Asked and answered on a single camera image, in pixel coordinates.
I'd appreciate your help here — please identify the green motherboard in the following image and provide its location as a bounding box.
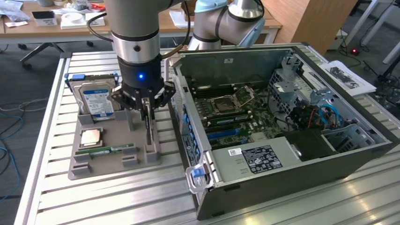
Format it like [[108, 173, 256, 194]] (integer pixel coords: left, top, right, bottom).
[[186, 78, 290, 150]]

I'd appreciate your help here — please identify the white tape roll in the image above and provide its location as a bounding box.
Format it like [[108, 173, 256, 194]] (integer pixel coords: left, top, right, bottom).
[[60, 13, 82, 24]]

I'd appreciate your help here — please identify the white table frame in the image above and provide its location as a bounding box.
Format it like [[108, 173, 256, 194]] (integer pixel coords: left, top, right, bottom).
[[342, 0, 400, 64]]

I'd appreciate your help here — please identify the clear plastic bag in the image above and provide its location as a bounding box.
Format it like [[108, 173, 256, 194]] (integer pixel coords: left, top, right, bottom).
[[0, 0, 32, 21]]

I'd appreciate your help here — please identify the flat white box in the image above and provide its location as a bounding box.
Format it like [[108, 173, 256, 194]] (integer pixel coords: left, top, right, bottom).
[[60, 19, 89, 30]]

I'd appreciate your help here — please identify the light green RAM stick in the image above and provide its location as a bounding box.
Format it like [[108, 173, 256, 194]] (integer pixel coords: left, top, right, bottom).
[[74, 143, 134, 155]]

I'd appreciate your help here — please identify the black topped white box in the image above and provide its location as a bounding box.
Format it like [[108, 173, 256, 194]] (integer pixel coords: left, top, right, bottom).
[[30, 10, 58, 27]]

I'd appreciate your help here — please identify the CPU chip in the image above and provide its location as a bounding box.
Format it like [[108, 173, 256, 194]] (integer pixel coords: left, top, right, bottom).
[[80, 130, 102, 146]]

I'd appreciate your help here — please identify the clear latch with blue tab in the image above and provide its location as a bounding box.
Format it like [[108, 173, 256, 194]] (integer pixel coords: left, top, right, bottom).
[[185, 163, 216, 194]]

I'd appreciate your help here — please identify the blue floor cable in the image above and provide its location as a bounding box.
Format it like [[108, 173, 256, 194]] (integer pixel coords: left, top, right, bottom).
[[0, 112, 24, 202]]

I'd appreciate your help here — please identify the socket cover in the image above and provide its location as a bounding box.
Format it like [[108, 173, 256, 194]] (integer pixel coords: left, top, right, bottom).
[[232, 84, 256, 109]]

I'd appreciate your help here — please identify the silver disk bay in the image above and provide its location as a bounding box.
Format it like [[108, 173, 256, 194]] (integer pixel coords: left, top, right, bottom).
[[320, 123, 376, 153]]

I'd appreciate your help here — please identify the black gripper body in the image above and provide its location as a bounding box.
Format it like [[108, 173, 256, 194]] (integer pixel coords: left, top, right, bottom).
[[117, 60, 166, 101]]

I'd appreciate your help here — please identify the grey parts rack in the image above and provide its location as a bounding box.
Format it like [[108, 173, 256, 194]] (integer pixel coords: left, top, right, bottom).
[[68, 108, 162, 181]]

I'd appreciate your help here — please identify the open PC case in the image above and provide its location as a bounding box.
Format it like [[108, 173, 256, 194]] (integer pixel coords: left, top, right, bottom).
[[164, 41, 393, 221]]

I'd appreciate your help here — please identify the graphics card with beige bracket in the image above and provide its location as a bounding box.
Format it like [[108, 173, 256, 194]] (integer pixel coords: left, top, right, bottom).
[[140, 97, 156, 146]]

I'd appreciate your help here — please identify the printed paper stack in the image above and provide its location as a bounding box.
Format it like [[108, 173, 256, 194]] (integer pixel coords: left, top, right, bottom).
[[305, 60, 377, 97]]

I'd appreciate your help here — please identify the wooden cabinet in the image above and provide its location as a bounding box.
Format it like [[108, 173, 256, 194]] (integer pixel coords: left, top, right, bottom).
[[260, 0, 360, 55]]

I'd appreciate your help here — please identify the blue wire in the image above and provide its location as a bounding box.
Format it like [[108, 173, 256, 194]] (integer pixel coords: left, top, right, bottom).
[[317, 104, 345, 129]]

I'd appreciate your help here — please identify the white paper stack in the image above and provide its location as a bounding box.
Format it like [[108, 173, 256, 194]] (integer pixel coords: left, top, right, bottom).
[[169, 10, 196, 29]]

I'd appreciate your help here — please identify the black stand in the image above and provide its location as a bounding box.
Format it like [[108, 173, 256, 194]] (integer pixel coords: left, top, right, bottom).
[[373, 46, 400, 106]]

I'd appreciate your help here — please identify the grey power supply unit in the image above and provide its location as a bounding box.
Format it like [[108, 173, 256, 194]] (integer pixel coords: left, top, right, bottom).
[[210, 137, 302, 184]]

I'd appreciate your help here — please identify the CPU socket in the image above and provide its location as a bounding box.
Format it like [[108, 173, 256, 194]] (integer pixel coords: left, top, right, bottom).
[[209, 95, 244, 116]]

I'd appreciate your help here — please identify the dark green RAM stick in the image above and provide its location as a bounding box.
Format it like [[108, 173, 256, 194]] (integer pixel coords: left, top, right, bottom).
[[208, 114, 252, 126]]

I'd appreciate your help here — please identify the perforated metal drive cage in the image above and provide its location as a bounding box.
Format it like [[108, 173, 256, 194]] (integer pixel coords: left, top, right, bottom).
[[268, 67, 313, 111]]

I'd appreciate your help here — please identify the wooden desk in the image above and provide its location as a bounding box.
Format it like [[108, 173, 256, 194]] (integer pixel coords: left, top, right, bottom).
[[0, 0, 284, 51]]

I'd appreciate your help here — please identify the blue expansion slot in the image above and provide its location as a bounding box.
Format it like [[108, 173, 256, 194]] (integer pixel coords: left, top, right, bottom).
[[206, 127, 241, 139]]

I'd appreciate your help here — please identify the hard disk with blue label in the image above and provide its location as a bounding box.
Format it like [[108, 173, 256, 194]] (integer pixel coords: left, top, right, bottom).
[[65, 73, 122, 121]]

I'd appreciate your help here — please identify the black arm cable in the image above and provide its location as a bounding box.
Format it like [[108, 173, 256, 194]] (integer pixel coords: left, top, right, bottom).
[[86, 0, 193, 59]]

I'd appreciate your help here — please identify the white floor cable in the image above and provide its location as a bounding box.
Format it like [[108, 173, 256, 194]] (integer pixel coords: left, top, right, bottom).
[[0, 97, 48, 113]]

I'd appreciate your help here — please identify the white labelled box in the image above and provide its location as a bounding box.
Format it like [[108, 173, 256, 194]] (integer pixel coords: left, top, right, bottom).
[[84, 12, 105, 28]]

